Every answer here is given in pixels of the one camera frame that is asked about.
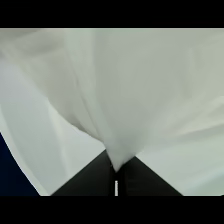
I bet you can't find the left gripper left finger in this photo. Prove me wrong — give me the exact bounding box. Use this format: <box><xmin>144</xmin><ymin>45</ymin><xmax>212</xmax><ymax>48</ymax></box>
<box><xmin>51</xmin><ymin>149</ymin><xmax>117</xmax><ymax>197</ymax></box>

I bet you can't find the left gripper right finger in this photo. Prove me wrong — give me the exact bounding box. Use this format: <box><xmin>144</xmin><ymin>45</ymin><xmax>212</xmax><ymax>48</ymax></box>
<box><xmin>117</xmin><ymin>155</ymin><xmax>183</xmax><ymax>197</ymax></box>

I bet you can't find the white shirt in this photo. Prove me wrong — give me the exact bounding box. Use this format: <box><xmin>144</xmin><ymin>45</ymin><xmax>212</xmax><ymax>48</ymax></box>
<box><xmin>0</xmin><ymin>28</ymin><xmax>224</xmax><ymax>197</ymax></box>

